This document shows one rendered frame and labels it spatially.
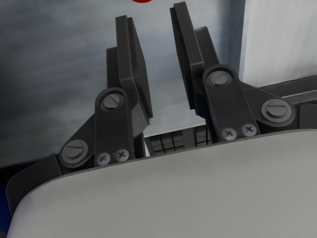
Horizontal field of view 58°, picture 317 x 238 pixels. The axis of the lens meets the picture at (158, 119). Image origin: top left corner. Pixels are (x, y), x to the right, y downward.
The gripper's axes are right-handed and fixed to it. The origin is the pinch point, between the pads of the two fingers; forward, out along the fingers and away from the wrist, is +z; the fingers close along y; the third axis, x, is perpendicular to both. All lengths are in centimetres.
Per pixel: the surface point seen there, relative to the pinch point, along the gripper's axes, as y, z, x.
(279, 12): 10.6, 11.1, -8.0
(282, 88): 12.3, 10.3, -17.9
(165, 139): -2.7, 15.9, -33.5
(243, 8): 6.2, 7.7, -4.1
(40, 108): -13.8, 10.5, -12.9
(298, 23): 12.7, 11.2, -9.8
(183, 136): 0.3, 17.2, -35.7
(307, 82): 15.2, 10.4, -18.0
